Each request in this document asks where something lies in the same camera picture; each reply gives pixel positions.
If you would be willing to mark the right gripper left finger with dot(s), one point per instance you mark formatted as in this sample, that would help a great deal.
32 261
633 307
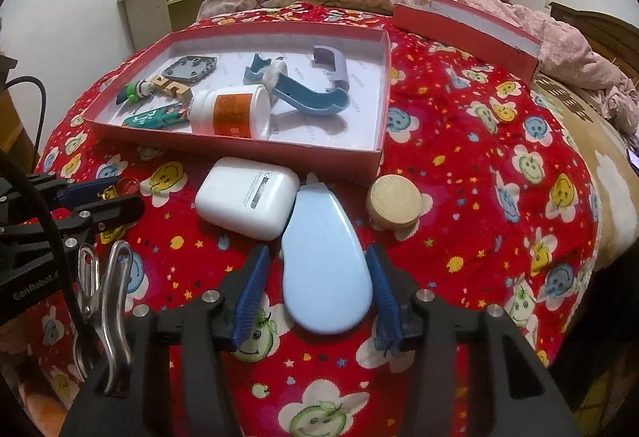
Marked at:
247 287

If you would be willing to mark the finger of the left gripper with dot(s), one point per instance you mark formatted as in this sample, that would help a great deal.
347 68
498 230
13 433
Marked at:
70 196
88 222

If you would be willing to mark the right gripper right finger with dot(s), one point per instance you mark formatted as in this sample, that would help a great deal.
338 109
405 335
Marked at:
389 325

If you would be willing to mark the red gold charm keychain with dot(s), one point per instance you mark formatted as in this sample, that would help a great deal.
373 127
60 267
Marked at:
124 187

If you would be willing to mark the light blue oval case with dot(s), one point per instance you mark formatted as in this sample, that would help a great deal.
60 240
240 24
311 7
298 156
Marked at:
327 287

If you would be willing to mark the white earbuds case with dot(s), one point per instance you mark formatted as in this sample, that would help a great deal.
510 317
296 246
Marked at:
251 198

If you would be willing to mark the green striped toy figure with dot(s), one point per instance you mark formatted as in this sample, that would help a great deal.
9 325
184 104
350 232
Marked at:
134 92

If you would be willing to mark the wooden puzzle block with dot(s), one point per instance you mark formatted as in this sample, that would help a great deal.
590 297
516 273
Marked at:
172 88

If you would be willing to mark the round wooden disc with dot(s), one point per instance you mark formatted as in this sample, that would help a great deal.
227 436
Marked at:
393 202

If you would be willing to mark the blue curved plastic piece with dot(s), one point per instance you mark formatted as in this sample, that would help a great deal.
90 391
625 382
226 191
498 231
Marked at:
272 73

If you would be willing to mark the lavender plastic hook piece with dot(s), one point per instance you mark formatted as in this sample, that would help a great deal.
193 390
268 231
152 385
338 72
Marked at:
334 63

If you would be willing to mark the metal spring clamp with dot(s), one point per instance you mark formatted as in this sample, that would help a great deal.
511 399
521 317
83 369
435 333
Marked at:
101 299

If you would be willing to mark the teal patterned lighter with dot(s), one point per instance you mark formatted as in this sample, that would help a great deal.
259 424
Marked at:
159 118

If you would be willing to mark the white pill bottle orange label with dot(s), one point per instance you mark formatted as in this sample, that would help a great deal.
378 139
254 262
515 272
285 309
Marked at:
235 111

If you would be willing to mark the grey building plate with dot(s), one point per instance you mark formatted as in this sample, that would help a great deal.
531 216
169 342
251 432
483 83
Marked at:
190 69

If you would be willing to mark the red smiley flower blanket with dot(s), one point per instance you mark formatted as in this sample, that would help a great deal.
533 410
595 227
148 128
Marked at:
510 217

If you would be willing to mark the red shallow box tray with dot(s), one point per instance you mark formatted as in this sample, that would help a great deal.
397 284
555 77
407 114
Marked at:
347 145

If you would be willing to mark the beige bookshelf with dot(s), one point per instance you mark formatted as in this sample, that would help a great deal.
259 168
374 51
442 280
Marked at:
147 21

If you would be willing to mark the red box lid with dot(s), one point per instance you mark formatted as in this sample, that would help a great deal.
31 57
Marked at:
464 27

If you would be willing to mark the dark wooden headboard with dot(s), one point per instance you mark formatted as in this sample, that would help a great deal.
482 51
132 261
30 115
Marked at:
612 38

